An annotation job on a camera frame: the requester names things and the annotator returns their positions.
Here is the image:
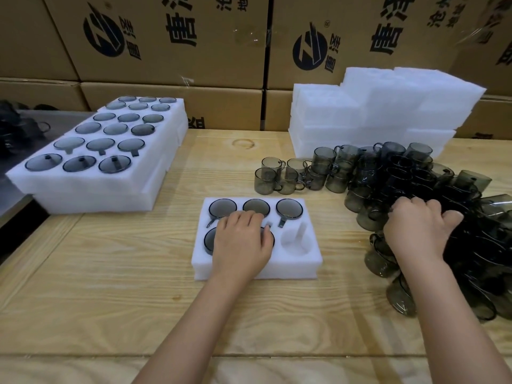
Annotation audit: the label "person's left hand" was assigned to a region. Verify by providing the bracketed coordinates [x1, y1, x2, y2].
[211, 210, 275, 291]

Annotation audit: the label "person's right hand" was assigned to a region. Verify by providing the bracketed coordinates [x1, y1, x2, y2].
[383, 196, 465, 268]

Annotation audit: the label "pile of smoky glass mugs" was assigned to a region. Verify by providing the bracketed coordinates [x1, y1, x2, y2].
[254, 141, 512, 323]

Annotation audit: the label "stack of white foam trays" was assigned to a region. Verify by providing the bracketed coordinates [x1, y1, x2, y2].
[289, 67, 487, 161]

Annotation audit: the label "dark mugs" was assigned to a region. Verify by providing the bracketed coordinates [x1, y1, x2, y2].
[0, 100, 51, 156]

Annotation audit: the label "person's right forearm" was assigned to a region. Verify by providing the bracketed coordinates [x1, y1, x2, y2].
[399, 255, 512, 384]

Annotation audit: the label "person's left forearm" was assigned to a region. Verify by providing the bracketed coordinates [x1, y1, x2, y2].
[132, 275, 257, 384]

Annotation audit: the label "stainless steel table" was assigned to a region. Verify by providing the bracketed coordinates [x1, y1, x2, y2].
[0, 110, 95, 217]

